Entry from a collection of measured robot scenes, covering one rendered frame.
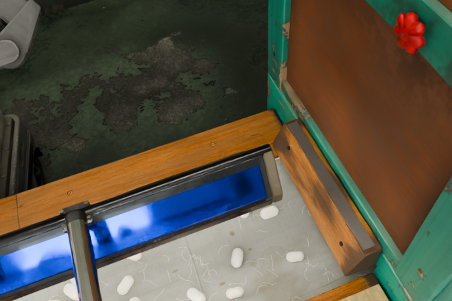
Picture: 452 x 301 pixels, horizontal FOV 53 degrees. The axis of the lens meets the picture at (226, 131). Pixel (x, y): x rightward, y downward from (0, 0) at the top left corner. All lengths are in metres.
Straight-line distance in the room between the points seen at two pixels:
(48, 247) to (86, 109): 1.69
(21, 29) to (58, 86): 1.50
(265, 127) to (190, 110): 1.10
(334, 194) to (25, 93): 1.86
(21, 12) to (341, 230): 0.67
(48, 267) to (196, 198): 0.18
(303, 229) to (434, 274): 0.31
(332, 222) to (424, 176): 0.24
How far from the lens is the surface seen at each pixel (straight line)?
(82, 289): 0.49
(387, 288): 0.85
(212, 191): 0.54
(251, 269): 0.87
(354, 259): 0.79
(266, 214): 0.90
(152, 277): 0.89
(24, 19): 0.89
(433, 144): 0.58
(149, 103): 2.15
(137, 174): 0.97
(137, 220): 0.54
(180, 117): 2.06
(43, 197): 1.01
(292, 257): 0.86
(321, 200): 0.83
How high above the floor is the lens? 1.55
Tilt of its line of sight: 52 degrees down
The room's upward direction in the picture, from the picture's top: 6 degrees counter-clockwise
